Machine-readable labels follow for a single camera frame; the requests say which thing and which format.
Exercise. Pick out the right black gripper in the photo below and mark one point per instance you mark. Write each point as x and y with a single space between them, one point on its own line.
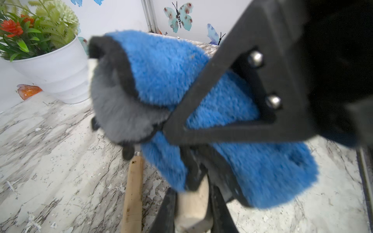
327 92

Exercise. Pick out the white pot with plant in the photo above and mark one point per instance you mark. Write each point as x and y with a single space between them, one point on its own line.
40 40

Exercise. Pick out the blue grey rag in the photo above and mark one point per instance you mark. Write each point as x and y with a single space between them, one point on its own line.
142 93

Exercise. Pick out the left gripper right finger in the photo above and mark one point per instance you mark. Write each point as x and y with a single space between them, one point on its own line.
222 220

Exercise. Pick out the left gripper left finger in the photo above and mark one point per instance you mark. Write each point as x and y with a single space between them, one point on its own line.
164 221

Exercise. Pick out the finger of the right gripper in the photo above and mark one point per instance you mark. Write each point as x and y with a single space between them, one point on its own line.
220 173

